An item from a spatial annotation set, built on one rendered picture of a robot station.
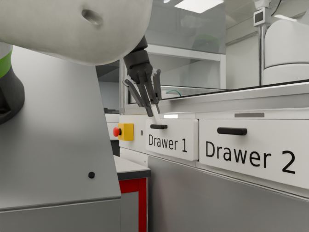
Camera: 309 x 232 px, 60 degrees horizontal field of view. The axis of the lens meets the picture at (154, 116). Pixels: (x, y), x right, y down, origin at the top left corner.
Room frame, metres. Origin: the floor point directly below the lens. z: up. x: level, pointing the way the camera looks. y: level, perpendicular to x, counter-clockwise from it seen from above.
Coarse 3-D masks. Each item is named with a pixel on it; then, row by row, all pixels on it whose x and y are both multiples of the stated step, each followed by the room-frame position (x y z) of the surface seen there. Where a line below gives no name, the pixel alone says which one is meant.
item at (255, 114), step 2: (236, 114) 0.58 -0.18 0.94; (238, 114) 0.58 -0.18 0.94; (240, 114) 0.57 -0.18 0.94; (242, 114) 0.57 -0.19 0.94; (244, 114) 0.56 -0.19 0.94; (246, 114) 0.56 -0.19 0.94; (248, 114) 0.55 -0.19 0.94; (250, 114) 0.55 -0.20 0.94; (252, 114) 0.54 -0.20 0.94; (254, 114) 0.54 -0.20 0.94; (256, 114) 0.53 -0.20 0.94; (258, 114) 0.53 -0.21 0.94; (260, 114) 0.53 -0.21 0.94; (262, 114) 0.52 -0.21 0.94; (236, 116) 0.58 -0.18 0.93; (238, 116) 0.58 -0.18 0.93; (240, 116) 0.57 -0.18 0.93; (242, 116) 0.57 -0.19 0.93; (244, 116) 0.56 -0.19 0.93; (246, 116) 0.56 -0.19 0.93; (248, 116) 0.55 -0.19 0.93; (250, 116) 0.55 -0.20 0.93; (252, 116) 0.54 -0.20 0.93; (254, 116) 0.54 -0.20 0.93; (256, 116) 0.53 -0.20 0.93; (258, 116) 0.53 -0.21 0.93; (260, 116) 0.53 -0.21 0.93; (262, 116) 0.52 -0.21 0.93
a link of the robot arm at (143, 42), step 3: (144, 36) 0.79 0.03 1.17; (144, 39) 0.79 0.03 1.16; (141, 42) 0.77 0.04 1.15; (144, 42) 0.78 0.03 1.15; (138, 45) 0.77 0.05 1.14; (141, 45) 0.77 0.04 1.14; (144, 45) 0.78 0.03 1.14; (147, 45) 0.80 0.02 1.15; (135, 48) 0.77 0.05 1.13; (138, 48) 0.78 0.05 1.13; (141, 48) 0.79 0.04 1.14; (144, 48) 0.83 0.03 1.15; (132, 51) 0.78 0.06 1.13; (135, 51) 0.78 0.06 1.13
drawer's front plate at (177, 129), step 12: (168, 120) 0.81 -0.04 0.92; (180, 120) 0.75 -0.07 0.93; (192, 120) 0.70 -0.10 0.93; (156, 132) 0.88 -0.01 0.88; (168, 132) 0.81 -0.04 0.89; (180, 132) 0.75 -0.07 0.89; (192, 132) 0.70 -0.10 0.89; (156, 144) 0.88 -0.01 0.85; (168, 144) 0.81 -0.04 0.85; (180, 144) 0.75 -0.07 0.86; (192, 144) 0.70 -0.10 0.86; (180, 156) 0.75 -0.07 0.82; (192, 156) 0.70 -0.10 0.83
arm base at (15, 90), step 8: (8, 72) 0.36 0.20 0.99; (0, 80) 0.35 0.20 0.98; (8, 80) 0.37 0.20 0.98; (16, 80) 0.39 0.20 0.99; (0, 88) 0.35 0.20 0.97; (8, 88) 0.37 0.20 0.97; (16, 88) 0.39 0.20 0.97; (0, 96) 0.36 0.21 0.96; (8, 96) 0.37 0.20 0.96; (16, 96) 0.38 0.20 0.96; (24, 96) 0.41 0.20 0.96; (0, 104) 0.37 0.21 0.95; (8, 104) 0.37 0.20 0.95; (16, 104) 0.38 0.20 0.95; (0, 112) 0.37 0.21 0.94; (8, 112) 0.37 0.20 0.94; (16, 112) 0.39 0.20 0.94; (0, 120) 0.36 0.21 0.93
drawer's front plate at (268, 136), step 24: (216, 120) 0.62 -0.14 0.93; (240, 120) 0.55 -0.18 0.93; (264, 120) 0.50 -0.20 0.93; (288, 120) 0.45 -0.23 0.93; (216, 144) 0.62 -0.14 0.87; (240, 144) 0.55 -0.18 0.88; (264, 144) 0.50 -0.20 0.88; (288, 144) 0.45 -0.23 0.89; (240, 168) 0.55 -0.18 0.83; (264, 168) 0.50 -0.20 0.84; (288, 168) 0.45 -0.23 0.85
